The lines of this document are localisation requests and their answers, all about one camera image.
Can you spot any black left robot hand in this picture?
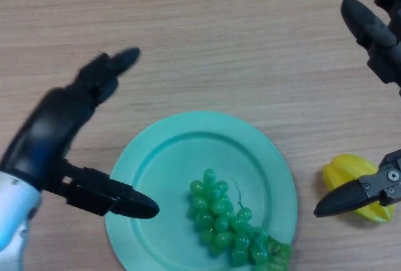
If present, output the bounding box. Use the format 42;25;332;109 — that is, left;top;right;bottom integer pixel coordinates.
0;47;160;220

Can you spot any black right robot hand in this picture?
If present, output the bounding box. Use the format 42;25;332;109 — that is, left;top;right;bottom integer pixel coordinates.
313;0;401;218

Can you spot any green plastic grape bunch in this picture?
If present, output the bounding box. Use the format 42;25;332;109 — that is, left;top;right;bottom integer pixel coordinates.
187;168;293;271

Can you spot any teal round plate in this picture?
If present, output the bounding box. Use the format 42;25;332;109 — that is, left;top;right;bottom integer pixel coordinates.
105;110;298;271

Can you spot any yellow plastic starfruit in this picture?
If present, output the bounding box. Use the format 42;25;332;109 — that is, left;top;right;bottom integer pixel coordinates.
322;154;395;223

